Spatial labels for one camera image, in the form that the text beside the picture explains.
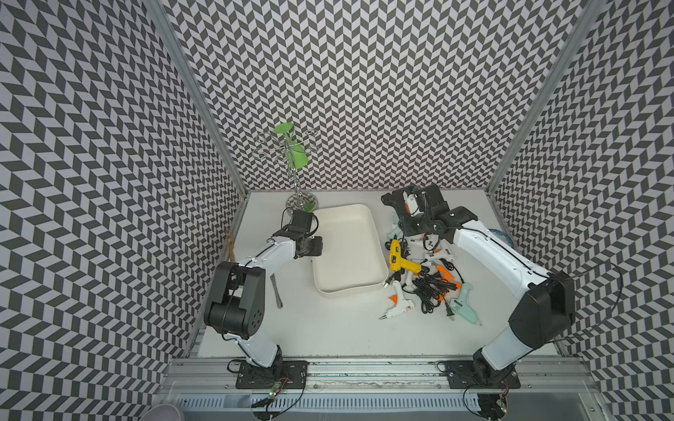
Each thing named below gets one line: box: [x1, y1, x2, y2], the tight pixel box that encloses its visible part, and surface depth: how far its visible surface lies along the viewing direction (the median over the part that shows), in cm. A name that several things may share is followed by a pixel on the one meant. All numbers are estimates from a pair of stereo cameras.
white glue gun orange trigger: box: [424, 248, 455, 263], surface depth 96 cm
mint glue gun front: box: [449, 282, 482, 327], surface depth 86 cm
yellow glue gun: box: [388, 239, 423, 274], surface depth 88 cm
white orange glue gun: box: [378, 279, 416, 321], surface depth 86 cm
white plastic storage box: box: [311, 203, 389, 293], surface depth 95 cm
